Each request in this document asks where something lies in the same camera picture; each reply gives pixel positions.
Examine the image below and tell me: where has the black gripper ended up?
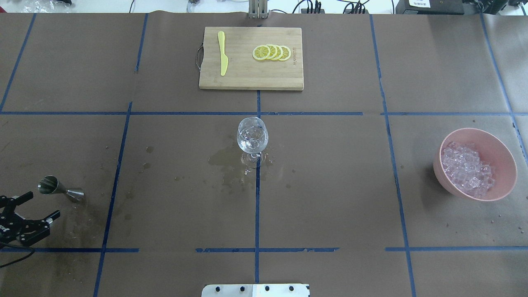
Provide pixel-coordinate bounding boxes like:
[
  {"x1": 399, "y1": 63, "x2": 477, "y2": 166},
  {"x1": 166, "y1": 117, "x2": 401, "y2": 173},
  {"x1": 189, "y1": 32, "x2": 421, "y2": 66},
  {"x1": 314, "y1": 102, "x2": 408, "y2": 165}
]
[{"x1": 0, "y1": 191, "x2": 61, "y2": 247}]

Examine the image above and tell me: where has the steel double jigger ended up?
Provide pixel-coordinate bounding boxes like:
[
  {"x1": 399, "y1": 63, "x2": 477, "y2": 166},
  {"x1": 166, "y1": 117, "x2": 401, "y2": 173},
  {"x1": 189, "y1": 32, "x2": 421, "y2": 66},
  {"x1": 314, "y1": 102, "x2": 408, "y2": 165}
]
[{"x1": 38, "y1": 175, "x2": 85, "y2": 203}]

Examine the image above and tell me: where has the clear wine glass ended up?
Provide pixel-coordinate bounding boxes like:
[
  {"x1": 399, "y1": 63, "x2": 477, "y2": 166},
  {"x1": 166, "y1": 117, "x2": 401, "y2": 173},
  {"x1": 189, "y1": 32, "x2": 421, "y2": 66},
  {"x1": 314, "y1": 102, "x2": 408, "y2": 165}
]
[{"x1": 236, "y1": 117, "x2": 269, "y2": 163}]

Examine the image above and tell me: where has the pile of ice cubes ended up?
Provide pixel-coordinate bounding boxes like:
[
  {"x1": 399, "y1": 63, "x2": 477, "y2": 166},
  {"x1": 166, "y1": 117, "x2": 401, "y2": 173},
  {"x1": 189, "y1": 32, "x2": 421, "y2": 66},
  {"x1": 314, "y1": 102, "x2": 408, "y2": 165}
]
[{"x1": 441, "y1": 141, "x2": 495, "y2": 198}]

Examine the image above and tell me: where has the crumpled clear plastic bag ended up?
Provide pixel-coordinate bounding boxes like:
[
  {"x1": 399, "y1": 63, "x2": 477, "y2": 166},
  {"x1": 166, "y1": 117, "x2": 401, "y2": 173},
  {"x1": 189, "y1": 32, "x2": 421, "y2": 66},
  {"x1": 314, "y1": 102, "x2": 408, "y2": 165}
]
[{"x1": 19, "y1": 0, "x2": 73, "y2": 13}]

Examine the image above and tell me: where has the bamboo cutting board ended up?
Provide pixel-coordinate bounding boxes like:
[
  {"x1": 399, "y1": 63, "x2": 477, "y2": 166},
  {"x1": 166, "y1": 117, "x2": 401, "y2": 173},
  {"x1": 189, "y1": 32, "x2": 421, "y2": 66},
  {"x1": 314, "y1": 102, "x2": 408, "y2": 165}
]
[{"x1": 199, "y1": 26, "x2": 305, "y2": 92}]

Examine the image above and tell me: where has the yellow plastic knife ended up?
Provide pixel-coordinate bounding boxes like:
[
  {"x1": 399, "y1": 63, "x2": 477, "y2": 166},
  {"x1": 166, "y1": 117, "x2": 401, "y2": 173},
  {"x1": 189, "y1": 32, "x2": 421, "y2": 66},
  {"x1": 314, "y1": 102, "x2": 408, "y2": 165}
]
[{"x1": 217, "y1": 31, "x2": 229, "y2": 76}]

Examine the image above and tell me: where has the lemon slice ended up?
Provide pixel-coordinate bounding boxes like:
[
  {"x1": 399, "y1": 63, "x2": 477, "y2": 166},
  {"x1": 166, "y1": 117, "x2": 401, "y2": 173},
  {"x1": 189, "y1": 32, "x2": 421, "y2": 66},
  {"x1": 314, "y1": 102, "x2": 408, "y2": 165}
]
[
  {"x1": 252, "y1": 45, "x2": 271, "y2": 61},
  {"x1": 278, "y1": 45, "x2": 292, "y2": 61},
  {"x1": 266, "y1": 45, "x2": 277, "y2": 60},
  {"x1": 271, "y1": 45, "x2": 283, "y2": 61}
]

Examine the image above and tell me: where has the black box device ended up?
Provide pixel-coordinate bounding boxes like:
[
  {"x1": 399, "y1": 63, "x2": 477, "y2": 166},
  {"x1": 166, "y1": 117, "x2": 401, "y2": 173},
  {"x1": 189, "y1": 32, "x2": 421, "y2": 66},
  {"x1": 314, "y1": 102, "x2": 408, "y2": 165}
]
[{"x1": 395, "y1": 0, "x2": 479, "y2": 15}]

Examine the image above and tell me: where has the pink bowl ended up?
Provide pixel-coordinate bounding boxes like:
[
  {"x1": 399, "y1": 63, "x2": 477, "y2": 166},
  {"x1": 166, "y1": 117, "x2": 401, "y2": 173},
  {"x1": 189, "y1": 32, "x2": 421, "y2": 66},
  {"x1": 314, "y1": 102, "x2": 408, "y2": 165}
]
[{"x1": 432, "y1": 127, "x2": 517, "y2": 202}]

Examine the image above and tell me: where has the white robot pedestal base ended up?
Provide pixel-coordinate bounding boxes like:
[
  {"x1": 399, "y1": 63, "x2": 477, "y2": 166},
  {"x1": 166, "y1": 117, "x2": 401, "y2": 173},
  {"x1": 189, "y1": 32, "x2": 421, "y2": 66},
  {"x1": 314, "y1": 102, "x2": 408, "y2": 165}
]
[{"x1": 201, "y1": 283, "x2": 311, "y2": 297}]

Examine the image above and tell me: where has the aluminium frame post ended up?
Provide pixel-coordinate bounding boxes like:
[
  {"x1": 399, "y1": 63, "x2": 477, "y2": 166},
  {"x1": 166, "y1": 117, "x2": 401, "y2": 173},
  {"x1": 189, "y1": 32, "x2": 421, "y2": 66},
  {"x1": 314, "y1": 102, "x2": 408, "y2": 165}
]
[{"x1": 248, "y1": 0, "x2": 269, "y2": 19}]

